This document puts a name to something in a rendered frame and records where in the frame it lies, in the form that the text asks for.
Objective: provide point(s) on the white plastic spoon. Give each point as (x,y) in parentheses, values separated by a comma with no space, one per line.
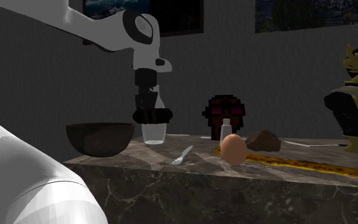
(183,154)

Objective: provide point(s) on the dark framed wall picture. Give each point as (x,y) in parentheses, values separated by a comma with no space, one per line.
(178,15)

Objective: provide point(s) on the brown rock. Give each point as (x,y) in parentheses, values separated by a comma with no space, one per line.
(263,141)

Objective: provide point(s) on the clear glass bottle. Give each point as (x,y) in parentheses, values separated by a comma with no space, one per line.
(154,135)

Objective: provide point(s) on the thin white knife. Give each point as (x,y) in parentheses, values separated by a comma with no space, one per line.
(296,144)

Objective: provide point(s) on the black and gold bust figure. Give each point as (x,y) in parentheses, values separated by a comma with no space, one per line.
(346,114)

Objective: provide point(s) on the small white bottle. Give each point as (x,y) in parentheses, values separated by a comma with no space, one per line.
(225,128)

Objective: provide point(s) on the dark pixelated head figure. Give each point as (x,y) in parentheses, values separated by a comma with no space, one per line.
(216,121)

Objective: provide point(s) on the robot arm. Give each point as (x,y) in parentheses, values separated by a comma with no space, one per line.
(104,28)

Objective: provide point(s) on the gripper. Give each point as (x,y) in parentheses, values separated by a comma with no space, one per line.
(146,93)

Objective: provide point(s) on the frameless wall painting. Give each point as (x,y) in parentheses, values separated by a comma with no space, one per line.
(305,14)

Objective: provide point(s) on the brown egg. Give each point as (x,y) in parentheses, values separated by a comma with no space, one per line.
(234,150)

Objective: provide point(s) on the dark brown bowl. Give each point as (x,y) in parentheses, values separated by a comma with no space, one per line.
(99,139)

